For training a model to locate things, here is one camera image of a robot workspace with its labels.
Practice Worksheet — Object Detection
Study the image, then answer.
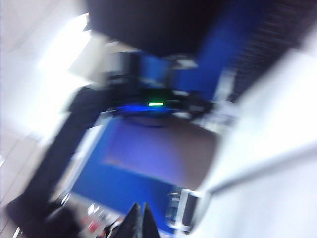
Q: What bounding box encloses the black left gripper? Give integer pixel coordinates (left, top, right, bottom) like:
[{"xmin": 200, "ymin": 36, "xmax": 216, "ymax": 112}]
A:
[{"xmin": 116, "ymin": 88, "xmax": 214, "ymax": 119}]

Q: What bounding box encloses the black computer keyboard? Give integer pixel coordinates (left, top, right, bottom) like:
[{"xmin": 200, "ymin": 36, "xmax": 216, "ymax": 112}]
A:
[{"xmin": 234, "ymin": 0, "xmax": 317, "ymax": 103}]

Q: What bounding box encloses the white grey desktop device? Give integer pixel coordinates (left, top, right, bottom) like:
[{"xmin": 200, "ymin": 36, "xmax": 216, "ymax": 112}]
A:
[{"xmin": 166, "ymin": 188, "xmax": 209, "ymax": 229}]

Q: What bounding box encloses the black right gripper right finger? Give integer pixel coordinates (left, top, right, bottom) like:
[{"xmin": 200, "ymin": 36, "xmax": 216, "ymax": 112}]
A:
[{"xmin": 141, "ymin": 202, "xmax": 159, "ymax": 238}]

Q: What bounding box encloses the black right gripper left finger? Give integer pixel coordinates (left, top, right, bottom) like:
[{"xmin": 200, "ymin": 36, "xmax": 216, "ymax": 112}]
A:
[{"xmin": 107, "ymin": 202, "xmax": 142, "ymax": 238}]

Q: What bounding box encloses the blue office partition panel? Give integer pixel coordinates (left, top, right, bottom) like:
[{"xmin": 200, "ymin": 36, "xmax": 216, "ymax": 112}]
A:
[{"xmin": 71, "ymin": 12, "xmax": 248, "ymax": 222}]

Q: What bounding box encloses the pink plastic trash can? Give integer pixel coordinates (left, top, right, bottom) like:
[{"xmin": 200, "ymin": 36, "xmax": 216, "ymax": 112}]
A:
[{"xmin": 99, "ymin": 116, "xmax": 224, "ymax": 192}]

